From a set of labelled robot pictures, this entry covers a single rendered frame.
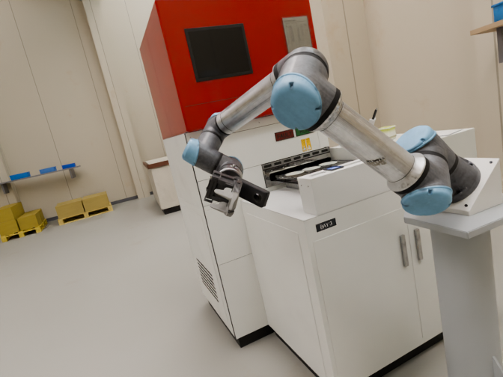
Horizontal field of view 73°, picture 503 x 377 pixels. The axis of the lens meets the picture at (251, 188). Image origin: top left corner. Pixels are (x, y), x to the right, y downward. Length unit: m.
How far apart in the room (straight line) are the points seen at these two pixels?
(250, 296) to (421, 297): 0.85
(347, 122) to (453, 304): 0.72
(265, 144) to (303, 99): 1.11
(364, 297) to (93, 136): 8.28
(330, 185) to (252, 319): 1.01
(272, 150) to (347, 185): 0.64
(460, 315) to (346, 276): 0.39
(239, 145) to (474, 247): 1.13
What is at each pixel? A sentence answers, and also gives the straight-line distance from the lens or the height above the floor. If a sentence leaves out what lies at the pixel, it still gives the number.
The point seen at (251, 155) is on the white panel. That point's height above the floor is 1.03.
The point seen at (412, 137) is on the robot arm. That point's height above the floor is 1.06.
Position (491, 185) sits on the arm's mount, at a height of 0.88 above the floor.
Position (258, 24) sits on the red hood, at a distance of 1.88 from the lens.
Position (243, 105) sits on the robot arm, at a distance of 1.01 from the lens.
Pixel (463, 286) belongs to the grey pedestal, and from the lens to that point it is 1.24.
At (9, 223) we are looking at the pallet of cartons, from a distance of 8.26.
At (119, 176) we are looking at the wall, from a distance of 9.15.
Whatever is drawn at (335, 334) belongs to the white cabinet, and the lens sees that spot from 1.47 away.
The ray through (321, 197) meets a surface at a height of 0.88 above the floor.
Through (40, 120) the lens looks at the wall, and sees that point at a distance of 9.35.
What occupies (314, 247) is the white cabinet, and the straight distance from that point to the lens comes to 1.28.
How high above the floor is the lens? 1.19
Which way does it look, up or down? 10 degrees down
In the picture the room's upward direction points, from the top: 12 degrees counter-clockwise
